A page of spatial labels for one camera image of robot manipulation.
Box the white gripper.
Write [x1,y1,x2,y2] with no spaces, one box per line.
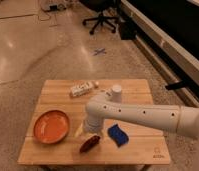
[74,119,102,137]

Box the orange ceramic bowl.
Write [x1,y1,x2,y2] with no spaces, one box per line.
[33,110,70,144]

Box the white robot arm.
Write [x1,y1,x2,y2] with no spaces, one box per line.
[75,92,199,140]

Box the white rectangular box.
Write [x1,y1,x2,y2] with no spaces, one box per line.
[70,81,94,97]

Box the black office chair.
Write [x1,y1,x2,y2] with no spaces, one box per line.
[79,0,120,35]

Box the wooden table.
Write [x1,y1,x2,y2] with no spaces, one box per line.
[18,80,170,166]

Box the blue tape cross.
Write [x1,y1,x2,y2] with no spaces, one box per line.
[93,48,106,56]

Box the white cup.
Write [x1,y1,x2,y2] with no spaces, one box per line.
[111,84,122,103]

